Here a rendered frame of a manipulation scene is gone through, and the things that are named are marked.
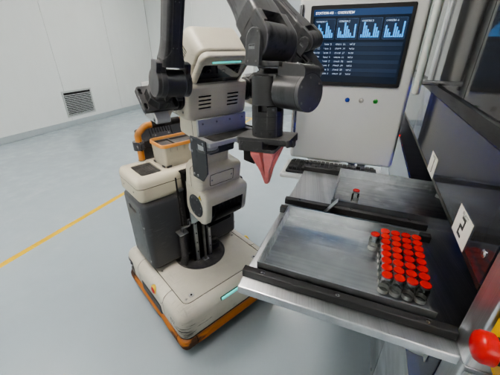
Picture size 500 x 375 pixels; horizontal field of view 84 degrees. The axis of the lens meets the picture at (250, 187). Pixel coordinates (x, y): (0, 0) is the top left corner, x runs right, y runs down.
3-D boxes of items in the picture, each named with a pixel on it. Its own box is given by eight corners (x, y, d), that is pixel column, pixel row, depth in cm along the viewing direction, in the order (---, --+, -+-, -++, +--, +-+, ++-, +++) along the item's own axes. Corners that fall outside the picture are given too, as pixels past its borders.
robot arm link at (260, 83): (269, 68, 51) (244, 68, 48) (297, 68, 46) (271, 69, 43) (268, 106, 54) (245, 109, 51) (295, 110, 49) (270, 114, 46)
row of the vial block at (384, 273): (385, 243, 70) (390, 228, 68) (388, 296, 56) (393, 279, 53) (376, 241, 71) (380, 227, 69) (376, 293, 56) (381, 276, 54)
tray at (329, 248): (415, 242, 71) (419, 231, 70) (431, 326, 50) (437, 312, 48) (288, 214, 83) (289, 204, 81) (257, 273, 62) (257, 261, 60)
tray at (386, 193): (440, 192, 96) (443, 182, 94) (458, 234, 74) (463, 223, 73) (339, 176, 107) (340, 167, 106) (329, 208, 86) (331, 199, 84)
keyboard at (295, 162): (375, 171, 130) (376, 167, 129) (376, 184, 118) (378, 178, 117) (291, 161, 141) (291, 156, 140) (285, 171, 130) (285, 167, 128)
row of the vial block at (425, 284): (416, 250, 68) (421, 235, 66) (426, 306, 53) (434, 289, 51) (405, 248, 69) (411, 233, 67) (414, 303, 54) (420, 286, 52)
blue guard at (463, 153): (399, 96, 203) (405, 69, 195) (484, 286, 43) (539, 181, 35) (398, 96, 203) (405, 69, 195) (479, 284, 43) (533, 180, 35)
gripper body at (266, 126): (289, 151, 48) (290, 108, 45) (236, 146, 52) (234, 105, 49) (297, 141, 54) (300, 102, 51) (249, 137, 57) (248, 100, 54)
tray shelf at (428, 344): (436, 190, 101) (437, 186, 100) (515, 384, 43) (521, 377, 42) (306, 170, 117) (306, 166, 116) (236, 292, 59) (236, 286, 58)
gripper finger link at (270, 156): (273, 191, 53) (274, 143, 49) (239, 185, 55) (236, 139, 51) (283, 178, 58) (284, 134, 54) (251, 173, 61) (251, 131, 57)
